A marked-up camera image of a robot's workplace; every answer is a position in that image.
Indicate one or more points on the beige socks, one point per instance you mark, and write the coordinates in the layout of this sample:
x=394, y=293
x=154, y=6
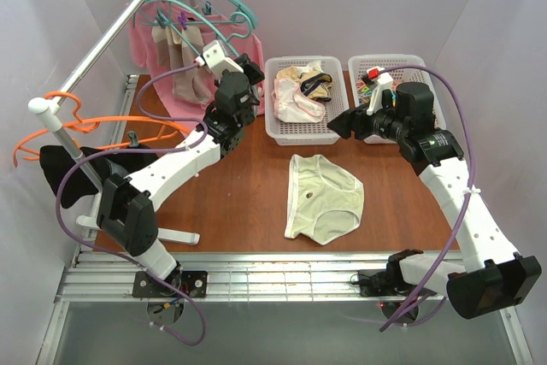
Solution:
x=172, y=52

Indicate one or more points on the beige navy underwear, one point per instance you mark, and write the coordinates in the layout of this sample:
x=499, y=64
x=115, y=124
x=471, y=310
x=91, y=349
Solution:
x=313, y=82

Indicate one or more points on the aluminium rail frame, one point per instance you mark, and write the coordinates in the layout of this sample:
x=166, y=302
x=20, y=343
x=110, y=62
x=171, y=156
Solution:
x=288, y=308

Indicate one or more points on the white pink underwear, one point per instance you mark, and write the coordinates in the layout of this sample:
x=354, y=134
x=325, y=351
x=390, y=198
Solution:
x=291, y=106

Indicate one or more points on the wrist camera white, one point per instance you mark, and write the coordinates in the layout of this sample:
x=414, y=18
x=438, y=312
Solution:
x=380, y=81
x=218, y=57

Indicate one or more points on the black garment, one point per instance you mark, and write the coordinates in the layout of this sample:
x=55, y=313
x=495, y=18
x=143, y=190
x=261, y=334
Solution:
x=55, y=163

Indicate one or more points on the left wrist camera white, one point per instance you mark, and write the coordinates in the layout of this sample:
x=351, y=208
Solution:
x=218, y=57

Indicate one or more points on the pale green underwear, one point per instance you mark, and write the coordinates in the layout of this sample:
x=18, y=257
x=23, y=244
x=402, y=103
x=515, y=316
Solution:
x=325, y=201

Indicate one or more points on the white basket with underwear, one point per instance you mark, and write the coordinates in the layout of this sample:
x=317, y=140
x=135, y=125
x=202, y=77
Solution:
x=293, y=134

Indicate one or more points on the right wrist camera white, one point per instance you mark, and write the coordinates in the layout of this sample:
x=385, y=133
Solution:
x=380, y=81

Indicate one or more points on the pink shirt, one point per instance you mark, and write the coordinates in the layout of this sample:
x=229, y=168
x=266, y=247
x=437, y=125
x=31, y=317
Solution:
x=179, y=108

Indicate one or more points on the pile of coloured clothespins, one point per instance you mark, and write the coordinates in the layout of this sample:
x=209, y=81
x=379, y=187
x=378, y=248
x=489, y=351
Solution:
x=364, y=93

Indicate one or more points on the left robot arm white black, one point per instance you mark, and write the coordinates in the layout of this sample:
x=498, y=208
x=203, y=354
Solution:
x=127, y=212

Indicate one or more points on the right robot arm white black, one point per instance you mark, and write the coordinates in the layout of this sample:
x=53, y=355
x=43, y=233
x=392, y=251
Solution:
x=493, y=275

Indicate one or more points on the orange hanger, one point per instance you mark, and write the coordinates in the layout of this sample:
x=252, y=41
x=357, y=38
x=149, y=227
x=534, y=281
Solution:
x=78, y=124

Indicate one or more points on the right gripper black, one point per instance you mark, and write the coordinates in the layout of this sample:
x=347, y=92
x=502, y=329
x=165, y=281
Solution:
x=356, y=121

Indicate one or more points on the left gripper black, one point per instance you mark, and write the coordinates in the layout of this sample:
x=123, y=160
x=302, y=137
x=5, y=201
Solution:
x=251, y=70

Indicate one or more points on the white basket with clothespins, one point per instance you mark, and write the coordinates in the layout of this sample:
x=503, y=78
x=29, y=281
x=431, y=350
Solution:
x=359, y=65

